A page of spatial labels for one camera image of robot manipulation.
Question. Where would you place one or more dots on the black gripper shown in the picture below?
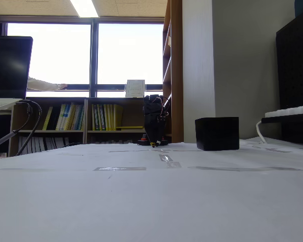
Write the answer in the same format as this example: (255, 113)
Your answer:
(153, 129)

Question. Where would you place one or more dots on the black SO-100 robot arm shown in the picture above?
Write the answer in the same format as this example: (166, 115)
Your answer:
(141, 142)

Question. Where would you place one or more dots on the forearm in white sleeve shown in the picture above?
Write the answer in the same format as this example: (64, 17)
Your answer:
(41, 85)

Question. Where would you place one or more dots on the black box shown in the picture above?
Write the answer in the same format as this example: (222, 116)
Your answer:
(217, 133)

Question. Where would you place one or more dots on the person's hand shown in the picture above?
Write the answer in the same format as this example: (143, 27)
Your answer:
(61, 86)

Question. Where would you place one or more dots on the flat yellow folder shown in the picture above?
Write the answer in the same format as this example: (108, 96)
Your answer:
(131, 127)

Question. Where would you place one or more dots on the clear tape strip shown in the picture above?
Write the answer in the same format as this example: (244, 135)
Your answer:
(174, 164)
(165, 157)
(118, 168)

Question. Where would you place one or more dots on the low wooden bookshelf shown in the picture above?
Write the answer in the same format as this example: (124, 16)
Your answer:
(131, 113)
(48, 133)

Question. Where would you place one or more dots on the white paper sign stand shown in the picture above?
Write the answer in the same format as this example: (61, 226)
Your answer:
(135, 88)

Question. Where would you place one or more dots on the tall wooden bookshelf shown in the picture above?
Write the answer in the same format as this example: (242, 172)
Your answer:
(176, 75)

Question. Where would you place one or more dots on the white paper table cover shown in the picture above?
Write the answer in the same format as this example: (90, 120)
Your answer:
(141, 201)

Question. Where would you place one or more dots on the thin yellow book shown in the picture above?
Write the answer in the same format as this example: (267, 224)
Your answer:
(47, 118)

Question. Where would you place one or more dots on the ceiling light panel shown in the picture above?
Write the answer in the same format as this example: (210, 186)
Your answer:
(84, 7)

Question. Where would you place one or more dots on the black pegboard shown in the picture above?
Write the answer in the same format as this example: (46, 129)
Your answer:
(295, 63)

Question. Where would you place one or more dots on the silver laptop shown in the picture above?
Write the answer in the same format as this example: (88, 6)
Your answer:
(7, 65)

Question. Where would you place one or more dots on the dark window frame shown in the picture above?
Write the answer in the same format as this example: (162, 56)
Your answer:
(94, 63)

